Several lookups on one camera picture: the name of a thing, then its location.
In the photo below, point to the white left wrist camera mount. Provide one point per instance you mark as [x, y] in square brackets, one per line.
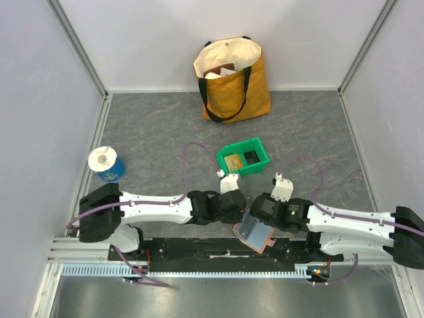
[228, 182]

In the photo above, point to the black card in bin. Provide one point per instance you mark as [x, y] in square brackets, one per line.
[251, 157]

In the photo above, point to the grey slotted cable duct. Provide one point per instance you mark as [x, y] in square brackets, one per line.
[121, 270]

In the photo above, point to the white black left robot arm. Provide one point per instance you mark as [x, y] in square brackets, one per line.
[121, 211]

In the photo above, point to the green plastic bin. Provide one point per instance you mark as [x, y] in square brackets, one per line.
[240, 148]

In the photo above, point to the pink leather card holder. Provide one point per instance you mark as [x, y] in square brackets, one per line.
[253, 233]

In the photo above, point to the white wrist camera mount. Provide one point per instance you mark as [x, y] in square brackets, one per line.
[283, 188]
[228, 182]

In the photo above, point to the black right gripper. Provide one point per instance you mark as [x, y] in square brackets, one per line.
[257, 208]

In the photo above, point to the right aluminium frame post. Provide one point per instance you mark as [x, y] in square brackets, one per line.
[365, 47]

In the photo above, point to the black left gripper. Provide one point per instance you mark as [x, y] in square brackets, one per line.
[236, 218]

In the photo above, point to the aluminium frame post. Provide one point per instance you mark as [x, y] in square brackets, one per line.
[365, 47]
[77, 45]

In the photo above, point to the left aluminium frame post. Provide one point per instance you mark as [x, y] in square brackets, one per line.
[77, 45]

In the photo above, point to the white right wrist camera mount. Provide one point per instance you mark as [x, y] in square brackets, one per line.
[283, 188]

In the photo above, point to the mustard yellow tote bag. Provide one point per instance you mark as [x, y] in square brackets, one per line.
[240, 96]

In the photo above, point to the white paper in bag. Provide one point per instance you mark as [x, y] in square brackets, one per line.
[223, 74]

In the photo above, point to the white cards in bin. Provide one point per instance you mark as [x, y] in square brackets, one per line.
[233, 162]

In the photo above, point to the blue white tissue roll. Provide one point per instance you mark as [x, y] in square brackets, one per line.
[106, 164]

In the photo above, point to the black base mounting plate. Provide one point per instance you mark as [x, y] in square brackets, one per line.
[224, 255]

